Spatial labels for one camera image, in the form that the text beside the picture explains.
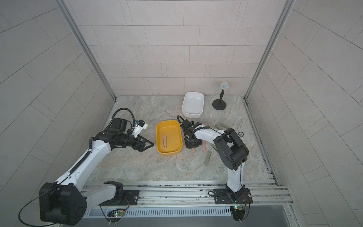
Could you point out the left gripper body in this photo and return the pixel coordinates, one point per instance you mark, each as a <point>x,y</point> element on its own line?
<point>131,141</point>

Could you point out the white plastic storage box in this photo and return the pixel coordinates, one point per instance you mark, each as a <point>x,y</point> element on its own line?
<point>193,105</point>

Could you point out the green folded knife front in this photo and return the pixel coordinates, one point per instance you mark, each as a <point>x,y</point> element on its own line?
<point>207,159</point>

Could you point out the left circuit board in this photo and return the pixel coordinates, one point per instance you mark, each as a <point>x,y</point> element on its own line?
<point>119,213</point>

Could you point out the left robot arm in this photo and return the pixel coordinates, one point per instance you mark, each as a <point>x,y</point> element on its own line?
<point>62,201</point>

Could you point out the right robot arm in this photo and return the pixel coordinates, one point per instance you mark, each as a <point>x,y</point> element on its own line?
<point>231,149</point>

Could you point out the circuit board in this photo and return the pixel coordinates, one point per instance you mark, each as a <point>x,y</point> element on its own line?
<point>238,212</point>
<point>119,213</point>

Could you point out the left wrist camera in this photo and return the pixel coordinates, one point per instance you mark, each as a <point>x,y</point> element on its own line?
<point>139,126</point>

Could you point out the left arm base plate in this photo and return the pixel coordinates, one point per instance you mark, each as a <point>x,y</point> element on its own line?
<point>125,198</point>

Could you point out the long pink open knife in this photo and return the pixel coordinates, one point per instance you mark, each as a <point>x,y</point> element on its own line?
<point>204,147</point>

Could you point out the yellow plastic storage box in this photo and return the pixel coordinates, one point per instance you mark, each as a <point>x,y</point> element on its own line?
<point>172,130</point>

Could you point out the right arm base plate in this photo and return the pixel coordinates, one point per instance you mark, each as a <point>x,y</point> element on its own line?
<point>227,196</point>

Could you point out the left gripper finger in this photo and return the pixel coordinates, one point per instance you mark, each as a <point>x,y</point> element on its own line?
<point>147,145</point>
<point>145,141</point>

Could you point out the aluminium mounting rail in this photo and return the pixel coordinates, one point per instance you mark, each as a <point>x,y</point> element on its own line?
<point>198,193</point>

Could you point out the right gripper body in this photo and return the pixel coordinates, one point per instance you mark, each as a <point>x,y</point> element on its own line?
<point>190,143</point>

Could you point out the right circuit board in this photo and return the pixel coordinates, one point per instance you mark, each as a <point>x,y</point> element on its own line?
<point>238,212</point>

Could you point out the black stand with round disc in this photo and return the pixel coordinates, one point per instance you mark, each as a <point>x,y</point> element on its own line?
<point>220,104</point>

